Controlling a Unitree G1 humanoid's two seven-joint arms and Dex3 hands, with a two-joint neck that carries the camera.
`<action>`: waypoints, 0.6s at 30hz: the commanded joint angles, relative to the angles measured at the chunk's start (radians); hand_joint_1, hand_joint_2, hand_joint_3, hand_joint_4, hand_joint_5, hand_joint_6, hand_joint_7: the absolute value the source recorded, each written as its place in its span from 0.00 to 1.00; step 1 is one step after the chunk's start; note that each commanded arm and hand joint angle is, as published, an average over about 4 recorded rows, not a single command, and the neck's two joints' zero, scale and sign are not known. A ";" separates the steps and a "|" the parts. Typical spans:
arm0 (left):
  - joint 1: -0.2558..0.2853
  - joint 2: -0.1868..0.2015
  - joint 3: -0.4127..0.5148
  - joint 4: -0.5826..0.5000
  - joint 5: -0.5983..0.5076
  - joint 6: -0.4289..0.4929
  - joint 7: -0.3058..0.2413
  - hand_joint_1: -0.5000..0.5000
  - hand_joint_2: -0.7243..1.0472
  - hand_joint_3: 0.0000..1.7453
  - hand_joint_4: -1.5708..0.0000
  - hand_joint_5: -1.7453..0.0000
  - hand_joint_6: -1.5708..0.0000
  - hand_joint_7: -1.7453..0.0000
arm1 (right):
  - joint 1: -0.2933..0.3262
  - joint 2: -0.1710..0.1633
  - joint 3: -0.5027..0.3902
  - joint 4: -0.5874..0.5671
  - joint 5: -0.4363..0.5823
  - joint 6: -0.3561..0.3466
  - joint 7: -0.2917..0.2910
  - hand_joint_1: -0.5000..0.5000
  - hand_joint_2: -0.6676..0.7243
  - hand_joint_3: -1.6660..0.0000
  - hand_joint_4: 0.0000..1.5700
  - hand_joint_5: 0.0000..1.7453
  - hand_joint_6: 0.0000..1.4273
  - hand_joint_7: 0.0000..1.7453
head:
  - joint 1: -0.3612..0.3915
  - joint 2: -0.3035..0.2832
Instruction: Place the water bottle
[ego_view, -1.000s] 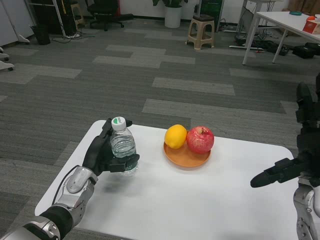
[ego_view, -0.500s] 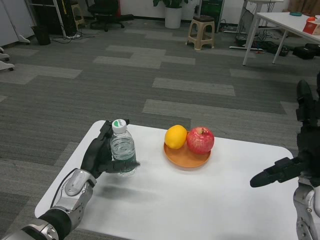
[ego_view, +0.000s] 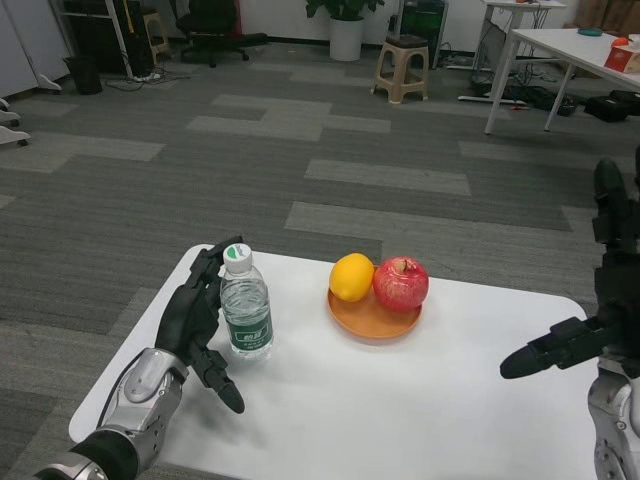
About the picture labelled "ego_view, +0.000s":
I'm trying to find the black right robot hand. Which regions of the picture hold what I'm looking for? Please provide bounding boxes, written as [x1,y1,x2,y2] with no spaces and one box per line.
[499,147,640,381]

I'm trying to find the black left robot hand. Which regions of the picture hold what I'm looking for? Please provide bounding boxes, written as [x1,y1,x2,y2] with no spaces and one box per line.
[155,233,246,415]

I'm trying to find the clear water bottle green label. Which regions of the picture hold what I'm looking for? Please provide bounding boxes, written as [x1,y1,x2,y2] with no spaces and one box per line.
[220,242,275,362]

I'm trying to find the yellow lemon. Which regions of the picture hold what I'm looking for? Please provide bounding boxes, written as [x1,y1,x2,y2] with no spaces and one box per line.
[328,253,375,303]

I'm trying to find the round orange plate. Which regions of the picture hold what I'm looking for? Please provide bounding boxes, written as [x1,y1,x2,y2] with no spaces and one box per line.
[326,287,424,345]

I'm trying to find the black case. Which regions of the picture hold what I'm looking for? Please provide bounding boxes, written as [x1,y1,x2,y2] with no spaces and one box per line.
[583,90,640,123]

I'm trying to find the red apple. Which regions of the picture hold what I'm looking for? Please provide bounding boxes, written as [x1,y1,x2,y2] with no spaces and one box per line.
[372,256,431,315]

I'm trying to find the red tissue box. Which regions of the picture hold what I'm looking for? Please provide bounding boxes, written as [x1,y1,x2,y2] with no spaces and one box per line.
[603,44,640,74]

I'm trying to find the white stand foot with castor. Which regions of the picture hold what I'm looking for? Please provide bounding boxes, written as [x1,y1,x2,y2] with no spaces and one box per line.
[0,124,31,149]
[0,97,21,129]

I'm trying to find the black trash bin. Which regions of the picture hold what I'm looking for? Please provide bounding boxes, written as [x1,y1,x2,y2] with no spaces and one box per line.
[63,54,104,96]

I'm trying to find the large white table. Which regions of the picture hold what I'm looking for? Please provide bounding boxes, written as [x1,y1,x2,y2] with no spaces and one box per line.
[483,28,640,135]

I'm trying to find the brown cardboard box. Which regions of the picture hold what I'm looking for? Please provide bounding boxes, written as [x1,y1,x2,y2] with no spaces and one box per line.
[617,0,640,34]

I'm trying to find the brown paper bags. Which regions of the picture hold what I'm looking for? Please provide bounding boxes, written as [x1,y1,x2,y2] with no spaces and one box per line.
[579,0,626,29]

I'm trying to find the black office chair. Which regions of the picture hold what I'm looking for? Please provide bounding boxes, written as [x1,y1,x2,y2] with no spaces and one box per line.
[174,0,269,69]

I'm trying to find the white partition panel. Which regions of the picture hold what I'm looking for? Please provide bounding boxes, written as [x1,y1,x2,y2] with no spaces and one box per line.
[0,0,74,99]

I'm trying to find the white plant pot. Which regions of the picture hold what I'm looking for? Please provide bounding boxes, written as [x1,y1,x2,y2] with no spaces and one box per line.
[328,17,365,62]

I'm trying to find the beige plastic stool dark seat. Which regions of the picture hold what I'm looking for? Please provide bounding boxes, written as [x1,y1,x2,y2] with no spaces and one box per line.
[370,35,430,105]

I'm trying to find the black and green equipment stack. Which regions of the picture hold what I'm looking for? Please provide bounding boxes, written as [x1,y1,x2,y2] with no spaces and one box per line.
[399,0,446,69]

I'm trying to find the green potted plant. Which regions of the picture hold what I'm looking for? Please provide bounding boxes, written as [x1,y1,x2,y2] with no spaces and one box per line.
[305,0,386,21]

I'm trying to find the black cable heap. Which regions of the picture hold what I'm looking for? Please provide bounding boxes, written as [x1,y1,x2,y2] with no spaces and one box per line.
[499,84,579,119]

